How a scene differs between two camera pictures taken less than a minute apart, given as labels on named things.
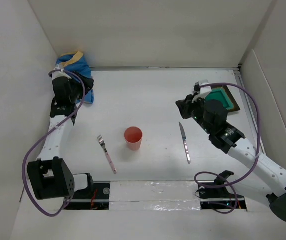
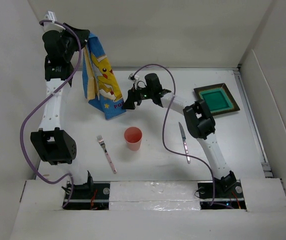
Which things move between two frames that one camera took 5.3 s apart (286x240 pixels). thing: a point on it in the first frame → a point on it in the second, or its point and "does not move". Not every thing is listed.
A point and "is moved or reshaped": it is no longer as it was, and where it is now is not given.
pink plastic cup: x=133 y=137 does not move
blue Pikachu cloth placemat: x=75 y=61 is moved or reshaped
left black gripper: x=79 y=85 → x=82 y=34
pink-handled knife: x=185 y=144 does not move
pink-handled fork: x=102 y=143 does not move
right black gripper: x=184 y=105 → x=133 y=96
